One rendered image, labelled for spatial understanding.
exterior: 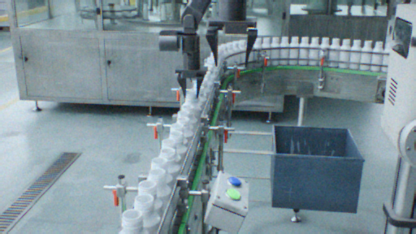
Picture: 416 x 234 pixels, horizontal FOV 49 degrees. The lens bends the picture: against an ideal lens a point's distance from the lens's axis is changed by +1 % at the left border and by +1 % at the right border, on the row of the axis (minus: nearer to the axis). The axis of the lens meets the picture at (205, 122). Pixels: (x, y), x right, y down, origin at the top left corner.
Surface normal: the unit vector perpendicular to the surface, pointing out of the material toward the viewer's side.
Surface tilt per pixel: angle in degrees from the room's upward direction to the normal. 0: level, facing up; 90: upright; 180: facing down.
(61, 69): 90
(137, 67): 90
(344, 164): 90
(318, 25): 90
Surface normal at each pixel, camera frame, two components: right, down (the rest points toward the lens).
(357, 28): -0.11, 0.34
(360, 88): -0.41, 0.30
